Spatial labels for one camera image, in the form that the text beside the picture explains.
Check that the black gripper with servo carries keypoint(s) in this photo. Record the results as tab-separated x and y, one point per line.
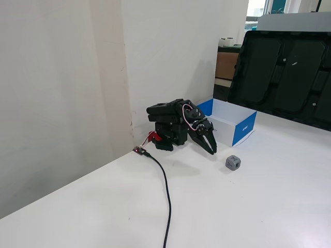
202	129

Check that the gray block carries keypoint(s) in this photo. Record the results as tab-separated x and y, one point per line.
232	164

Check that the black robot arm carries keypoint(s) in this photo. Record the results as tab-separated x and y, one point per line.
165	111

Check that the blue and white cardboard box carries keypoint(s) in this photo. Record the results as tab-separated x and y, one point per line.
243	131

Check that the brown cardboard box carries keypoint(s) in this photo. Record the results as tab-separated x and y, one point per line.
226	65

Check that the red table clamp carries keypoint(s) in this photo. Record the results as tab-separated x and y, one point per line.
155	136

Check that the small controller board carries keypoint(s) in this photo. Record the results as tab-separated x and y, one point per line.
138	150

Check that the black plastic tray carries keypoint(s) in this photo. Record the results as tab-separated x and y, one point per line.
258	72

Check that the gray panel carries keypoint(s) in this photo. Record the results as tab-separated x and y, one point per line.
284	23

